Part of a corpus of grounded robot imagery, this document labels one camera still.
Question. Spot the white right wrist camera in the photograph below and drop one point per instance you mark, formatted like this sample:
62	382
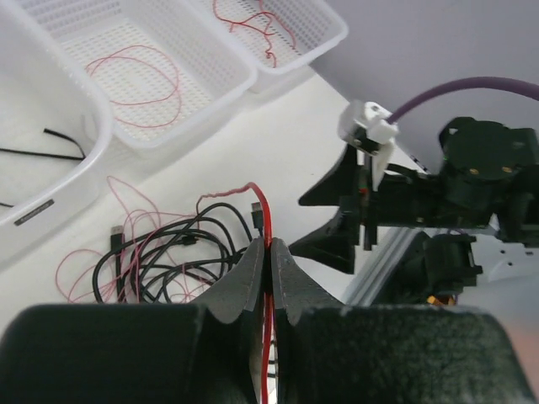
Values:
365	126

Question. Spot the white perforated right basket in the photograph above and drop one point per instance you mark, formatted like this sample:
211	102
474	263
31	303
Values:
279	38

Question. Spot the white perforated basket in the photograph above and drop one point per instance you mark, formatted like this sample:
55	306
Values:
279	38
169	74

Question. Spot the white perforated middle basket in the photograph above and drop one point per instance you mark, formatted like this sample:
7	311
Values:
169	74

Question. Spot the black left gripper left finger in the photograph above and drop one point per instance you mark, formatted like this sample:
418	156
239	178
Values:
207	351

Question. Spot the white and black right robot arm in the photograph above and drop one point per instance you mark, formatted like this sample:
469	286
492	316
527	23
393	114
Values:
489	171

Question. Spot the aluminium mounting rail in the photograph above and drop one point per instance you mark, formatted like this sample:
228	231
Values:
377	268

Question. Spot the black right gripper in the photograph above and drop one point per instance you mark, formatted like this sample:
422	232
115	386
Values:
404	198

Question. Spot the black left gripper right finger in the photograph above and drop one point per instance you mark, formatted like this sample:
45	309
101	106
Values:
328	352

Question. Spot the white solid plastic tub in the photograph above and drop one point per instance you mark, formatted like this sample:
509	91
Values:
56	126

